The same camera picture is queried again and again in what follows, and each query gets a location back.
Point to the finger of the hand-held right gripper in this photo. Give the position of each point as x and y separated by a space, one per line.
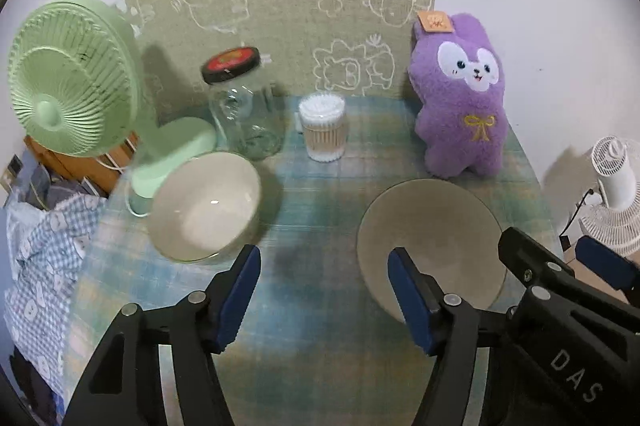
520 251
605 261

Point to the white standing fan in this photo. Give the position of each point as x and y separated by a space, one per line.
617 186

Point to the purple plush bunny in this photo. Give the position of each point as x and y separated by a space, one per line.
460 105

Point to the blue checked blanket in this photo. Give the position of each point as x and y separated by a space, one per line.
40 281

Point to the beige ceramic bowl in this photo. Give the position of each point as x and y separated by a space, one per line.
205 211

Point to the wall socket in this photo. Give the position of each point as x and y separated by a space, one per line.
12 168

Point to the green desk fan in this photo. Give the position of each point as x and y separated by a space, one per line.
65 75

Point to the grey cloth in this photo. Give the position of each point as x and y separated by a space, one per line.
60 191

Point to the green printed wall mat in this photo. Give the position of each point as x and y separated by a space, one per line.
300 5

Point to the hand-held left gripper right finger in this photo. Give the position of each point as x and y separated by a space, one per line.
410 306

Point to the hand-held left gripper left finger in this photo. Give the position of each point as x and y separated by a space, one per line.
240 301

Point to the cotton swab container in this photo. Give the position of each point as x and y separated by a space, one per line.
322 130

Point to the glass jar with black lid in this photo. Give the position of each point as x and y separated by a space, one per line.
245 120

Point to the wooden chair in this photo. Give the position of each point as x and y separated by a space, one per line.
75 165

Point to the grey-brown plate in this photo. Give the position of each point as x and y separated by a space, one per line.
430 226

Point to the plaid tablecloth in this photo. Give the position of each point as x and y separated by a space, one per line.
310 231

